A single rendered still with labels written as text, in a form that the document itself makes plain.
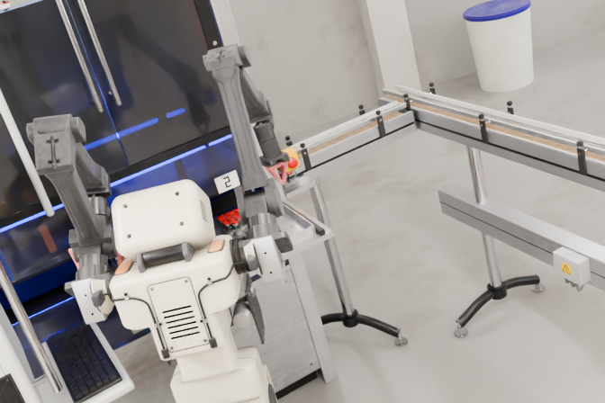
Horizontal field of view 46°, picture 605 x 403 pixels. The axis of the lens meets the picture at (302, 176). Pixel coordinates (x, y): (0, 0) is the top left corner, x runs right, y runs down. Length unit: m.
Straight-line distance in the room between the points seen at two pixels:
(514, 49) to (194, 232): 4.32
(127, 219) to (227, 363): 0.43
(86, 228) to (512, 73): 4.39
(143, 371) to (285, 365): 0.59
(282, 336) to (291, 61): 3.20
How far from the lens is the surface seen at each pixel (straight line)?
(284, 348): 2.94
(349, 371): 3.16
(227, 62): 1.75
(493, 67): 5.71
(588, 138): 2.47
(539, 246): 2.79
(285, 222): 2.47
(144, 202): 1.67
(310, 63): 5.76
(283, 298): 2.83
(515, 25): 5.63
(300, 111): 5.82
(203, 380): 1.85
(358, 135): 2.90
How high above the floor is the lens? 1.98
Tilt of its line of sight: 23 degrees down
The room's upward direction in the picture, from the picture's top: 15 degrees counter-clockwise
